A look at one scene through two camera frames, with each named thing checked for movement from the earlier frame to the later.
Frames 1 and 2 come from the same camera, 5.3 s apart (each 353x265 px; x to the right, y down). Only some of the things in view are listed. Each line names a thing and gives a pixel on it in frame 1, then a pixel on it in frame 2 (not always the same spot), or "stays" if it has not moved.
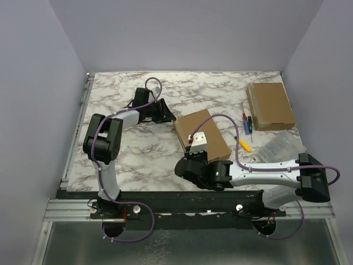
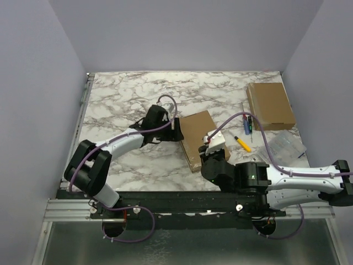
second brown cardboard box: (270, 106) stays
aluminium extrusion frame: (58, 209) stays
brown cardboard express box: (217, 149) stays
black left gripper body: (153, 111) -> (165, 134)
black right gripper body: (196, 159) -> (204, 150)
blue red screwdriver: (246, 122) stays
